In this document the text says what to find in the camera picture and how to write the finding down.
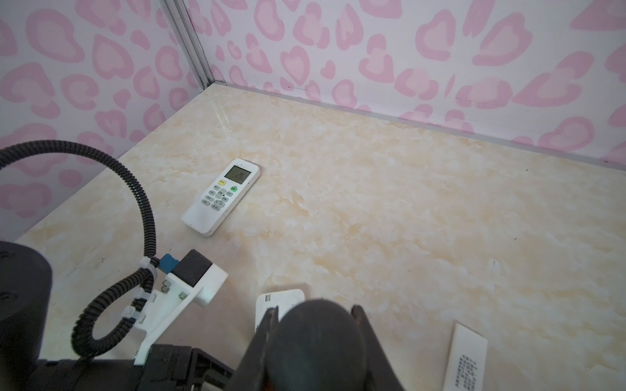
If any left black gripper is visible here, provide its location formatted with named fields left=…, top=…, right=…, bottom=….
left=136, top=345, right=234, bottom=390

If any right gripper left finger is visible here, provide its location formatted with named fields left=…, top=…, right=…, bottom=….
left=226, top=307, right=279, bottom=391

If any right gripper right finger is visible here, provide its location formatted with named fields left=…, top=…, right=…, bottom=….
left=350, top=305, right=404, bottom=391

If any orange handled screwdriver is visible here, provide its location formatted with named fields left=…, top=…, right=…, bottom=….
left=266, top=299, right=367, bottom=390

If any small white battery cover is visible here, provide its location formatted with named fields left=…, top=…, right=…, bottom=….
left=254, top=288, right=306, bottom=330

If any white air conditioner remote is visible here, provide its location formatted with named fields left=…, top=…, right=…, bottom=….
left=181, top=159, right=261, bottom=237

